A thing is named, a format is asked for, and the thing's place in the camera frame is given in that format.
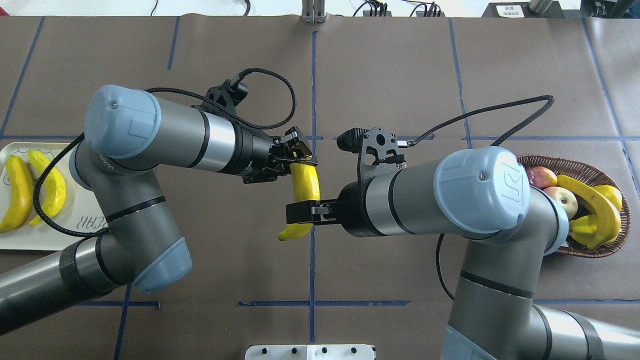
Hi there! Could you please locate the yellow banana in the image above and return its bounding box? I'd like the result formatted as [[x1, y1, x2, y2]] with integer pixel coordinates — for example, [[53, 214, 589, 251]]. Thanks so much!
[[278, 162, 321, 242], [0, 155, 34, 233], [27, 149, 67, 219], [557, 174, 622, 250]]

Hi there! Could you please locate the woven wicker basket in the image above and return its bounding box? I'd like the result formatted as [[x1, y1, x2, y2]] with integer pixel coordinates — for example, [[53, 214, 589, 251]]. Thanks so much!
[[517, 154, 631, 258]]

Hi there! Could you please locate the dark purple fruit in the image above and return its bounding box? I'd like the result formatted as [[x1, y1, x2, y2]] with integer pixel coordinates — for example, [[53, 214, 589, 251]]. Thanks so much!
[[525, 166, 558, 190]]

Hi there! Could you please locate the pink peach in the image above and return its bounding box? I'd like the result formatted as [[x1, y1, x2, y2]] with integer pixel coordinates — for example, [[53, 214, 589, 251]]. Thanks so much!
[[543, 186, 579, 220]]

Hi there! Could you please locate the white bear-print tray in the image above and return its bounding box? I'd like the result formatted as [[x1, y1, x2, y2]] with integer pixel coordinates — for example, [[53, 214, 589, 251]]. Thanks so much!
[[0, 142, 107, 251]]

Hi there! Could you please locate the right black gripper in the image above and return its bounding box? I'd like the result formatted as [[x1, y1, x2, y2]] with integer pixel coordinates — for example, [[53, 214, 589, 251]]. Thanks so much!
[[285, 182, 373, 238]]

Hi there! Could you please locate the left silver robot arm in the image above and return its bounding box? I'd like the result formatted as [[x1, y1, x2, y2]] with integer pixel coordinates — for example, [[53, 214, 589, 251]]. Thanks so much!
[[1, 80, 318, 335]]

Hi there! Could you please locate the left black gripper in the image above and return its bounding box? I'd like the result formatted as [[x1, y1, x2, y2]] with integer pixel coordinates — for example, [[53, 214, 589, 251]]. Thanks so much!
[[235, 126, 318, 184]]

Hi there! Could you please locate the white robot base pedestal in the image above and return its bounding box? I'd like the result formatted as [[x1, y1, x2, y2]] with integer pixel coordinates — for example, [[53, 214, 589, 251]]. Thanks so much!
[[244, 343, 377, 360]]

